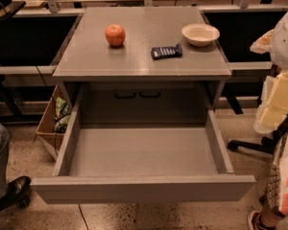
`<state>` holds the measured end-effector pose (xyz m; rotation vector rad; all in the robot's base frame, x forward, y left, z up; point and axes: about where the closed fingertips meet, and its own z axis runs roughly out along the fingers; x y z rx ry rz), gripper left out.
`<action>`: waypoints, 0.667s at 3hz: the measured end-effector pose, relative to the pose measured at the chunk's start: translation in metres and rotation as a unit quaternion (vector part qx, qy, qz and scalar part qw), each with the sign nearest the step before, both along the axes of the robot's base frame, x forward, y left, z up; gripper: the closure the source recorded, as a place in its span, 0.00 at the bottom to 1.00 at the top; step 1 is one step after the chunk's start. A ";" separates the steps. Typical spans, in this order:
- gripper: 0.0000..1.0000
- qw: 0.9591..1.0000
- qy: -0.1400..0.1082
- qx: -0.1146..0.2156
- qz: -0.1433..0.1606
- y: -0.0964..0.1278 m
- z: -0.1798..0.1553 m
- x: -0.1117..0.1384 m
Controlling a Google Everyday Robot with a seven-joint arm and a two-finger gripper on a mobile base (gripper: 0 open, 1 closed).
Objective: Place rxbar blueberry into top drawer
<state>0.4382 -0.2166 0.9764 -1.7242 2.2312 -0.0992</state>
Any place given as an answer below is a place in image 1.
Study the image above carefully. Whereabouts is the blue rxbar blueberry bar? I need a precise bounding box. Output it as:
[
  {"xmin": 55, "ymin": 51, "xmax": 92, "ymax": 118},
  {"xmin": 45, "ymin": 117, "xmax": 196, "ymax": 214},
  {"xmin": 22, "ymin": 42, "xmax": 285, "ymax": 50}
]
[{"xmin": 151, "ymin": 43, "xmax": 182, "ymax": 60}]

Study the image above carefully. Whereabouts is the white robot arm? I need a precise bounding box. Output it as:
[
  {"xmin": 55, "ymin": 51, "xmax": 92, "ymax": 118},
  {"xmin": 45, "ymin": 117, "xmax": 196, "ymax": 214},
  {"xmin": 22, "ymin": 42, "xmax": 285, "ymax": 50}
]
[{"xmin": 251, "ymin": 12, "xmax": 288, "ymax": 134}]

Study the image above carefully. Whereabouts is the open grey top drawer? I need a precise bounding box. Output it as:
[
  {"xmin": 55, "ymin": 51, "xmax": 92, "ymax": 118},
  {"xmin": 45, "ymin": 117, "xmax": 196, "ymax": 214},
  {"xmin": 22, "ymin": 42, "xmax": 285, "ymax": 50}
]
[{"xmin": 32, "ymin": 84, "xmax": 255, "ymax": 204}]

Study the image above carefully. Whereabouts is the red apple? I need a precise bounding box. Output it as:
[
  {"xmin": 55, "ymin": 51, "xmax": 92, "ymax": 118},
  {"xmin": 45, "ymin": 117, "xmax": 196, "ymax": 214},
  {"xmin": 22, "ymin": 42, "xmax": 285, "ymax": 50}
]
[{"xmin": 105, "ymin": 24, "xmax": 126, "ymax": 47}]

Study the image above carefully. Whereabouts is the green snack bag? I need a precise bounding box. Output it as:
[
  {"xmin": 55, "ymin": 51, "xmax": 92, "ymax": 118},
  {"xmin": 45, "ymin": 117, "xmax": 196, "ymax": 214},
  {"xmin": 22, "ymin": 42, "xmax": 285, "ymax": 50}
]
[{"xmin": 54, "ymin": 97, "xmax": 71, "ymax": 133}]

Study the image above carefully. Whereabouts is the white paper bowl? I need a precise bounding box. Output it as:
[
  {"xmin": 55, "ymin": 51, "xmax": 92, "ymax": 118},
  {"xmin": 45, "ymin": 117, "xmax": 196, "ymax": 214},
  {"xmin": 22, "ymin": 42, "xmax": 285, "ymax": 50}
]
[{"xmin": 181, "ymin": 24, "xmax": 220, "ymax": 47}]

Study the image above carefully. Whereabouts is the cardboard box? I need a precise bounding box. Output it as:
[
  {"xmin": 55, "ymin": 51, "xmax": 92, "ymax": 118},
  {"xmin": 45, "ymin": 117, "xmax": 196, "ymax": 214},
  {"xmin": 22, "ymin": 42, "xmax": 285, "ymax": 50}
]
[{"xmin": 36, "ymin": 85, "xmax": 64, "ymax": 159}]

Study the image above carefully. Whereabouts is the black office chair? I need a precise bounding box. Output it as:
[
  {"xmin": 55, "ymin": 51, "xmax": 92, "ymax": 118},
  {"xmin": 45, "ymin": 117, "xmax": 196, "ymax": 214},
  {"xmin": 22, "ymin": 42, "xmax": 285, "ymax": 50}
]
[{"xmin": 228, "ymin": 137, "xmax": 276, "ymax": 154}]

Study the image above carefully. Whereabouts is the patterned shorts leg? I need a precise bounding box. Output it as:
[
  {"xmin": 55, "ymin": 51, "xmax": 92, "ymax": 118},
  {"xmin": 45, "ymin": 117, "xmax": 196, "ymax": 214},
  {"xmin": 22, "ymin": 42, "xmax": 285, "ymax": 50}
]
[{"xmin": 266, "ymin": 132, "xmax": 288, "ymax": 217}]

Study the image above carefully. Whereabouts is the right black drawer handle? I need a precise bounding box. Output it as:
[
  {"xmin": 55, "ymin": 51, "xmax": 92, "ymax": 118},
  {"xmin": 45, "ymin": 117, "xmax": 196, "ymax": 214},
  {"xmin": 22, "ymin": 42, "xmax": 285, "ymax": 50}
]
[{"xmin": 139, "ymin": 89, "xmax": 161, "ymax": 98}]

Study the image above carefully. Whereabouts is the black drawer handle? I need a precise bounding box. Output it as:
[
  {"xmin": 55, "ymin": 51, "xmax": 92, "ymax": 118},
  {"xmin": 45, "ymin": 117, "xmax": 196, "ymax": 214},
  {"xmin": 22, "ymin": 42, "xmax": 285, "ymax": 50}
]
[
  {"xmin": 114, "ymin": 89, "xmax": 136, "ymax": 99},
  {"xmin": 139, "ymin": 89, "xmax": 161, "ymax": 98}
]

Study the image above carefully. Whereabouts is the left black drawer handle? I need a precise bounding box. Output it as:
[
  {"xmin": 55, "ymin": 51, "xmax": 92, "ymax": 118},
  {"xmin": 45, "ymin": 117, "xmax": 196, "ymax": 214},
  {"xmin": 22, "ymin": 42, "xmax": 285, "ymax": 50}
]
[{"xmin": 114, "ymin": 89, "xmax": 136, "ymax": 99}]

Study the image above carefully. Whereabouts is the black floor cable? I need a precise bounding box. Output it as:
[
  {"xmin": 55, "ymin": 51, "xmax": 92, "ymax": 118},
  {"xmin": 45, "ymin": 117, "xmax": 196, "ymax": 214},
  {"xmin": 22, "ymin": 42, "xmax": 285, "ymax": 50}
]
[{"xmin": 77, "ymin": 203, "xmax": 90, "ymax": 230}]

